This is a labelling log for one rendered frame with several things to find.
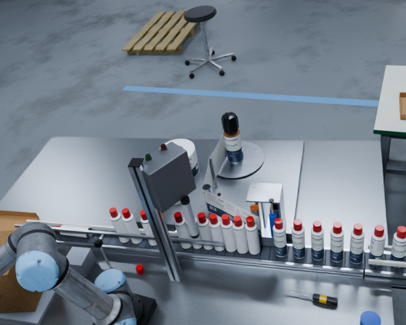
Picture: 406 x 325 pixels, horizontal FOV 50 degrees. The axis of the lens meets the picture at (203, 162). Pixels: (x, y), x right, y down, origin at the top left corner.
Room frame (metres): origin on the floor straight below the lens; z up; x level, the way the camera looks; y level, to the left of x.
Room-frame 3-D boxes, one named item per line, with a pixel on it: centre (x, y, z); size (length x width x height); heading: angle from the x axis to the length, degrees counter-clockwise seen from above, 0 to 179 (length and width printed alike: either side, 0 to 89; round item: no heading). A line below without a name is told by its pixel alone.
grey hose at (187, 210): (1.20, 0.10, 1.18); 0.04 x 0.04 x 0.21
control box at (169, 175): (1.24, 0.14, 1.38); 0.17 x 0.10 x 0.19; 122
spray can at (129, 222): (1.43, 0.39, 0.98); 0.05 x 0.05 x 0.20
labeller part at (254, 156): (1.84, -0.18, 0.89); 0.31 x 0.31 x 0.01
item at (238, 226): (1.23, -0.09, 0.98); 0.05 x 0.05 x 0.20
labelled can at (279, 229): (1.17, -0.24, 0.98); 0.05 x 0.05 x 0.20
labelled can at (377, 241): (1.03, -0.59, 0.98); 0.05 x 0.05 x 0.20
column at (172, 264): (1.21, 0.23, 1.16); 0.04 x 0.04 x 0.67; 67
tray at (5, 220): (1.74, 1.13, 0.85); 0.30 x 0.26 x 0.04; 67
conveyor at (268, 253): (1.36, 0.21, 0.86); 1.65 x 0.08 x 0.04; 67
